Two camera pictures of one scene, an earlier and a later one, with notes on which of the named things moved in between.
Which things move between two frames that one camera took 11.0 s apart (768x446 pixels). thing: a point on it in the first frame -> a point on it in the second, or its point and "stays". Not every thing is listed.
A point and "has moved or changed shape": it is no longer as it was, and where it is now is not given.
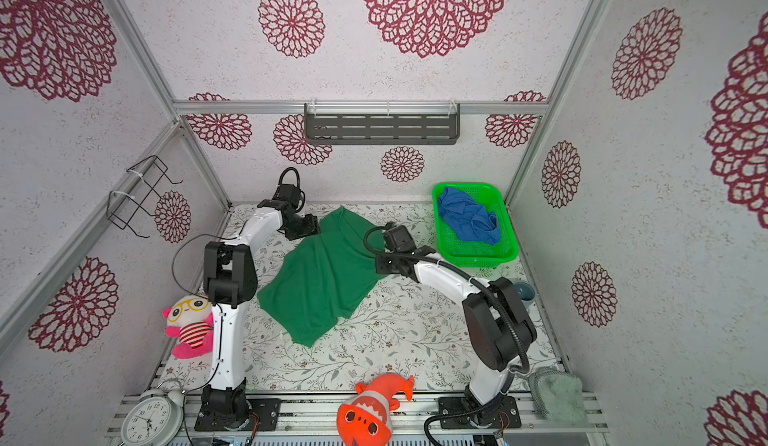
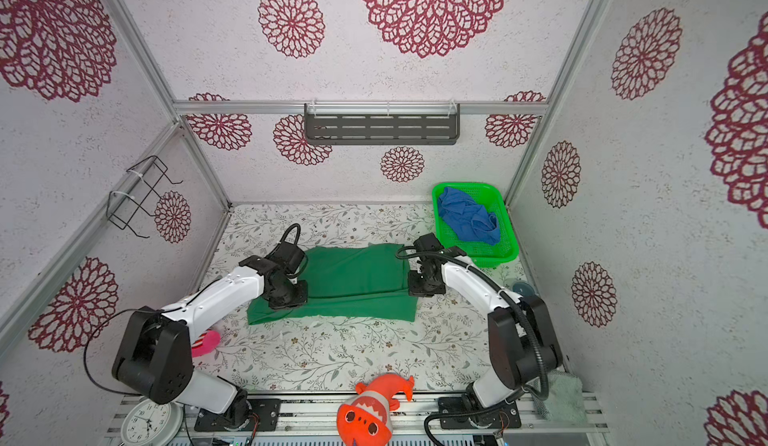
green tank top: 329,270 has moved or changed shape
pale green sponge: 559,396 stays
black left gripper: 311,226 -> 302,297
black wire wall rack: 138,193 stays
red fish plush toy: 364,419 stays
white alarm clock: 154,420 stays
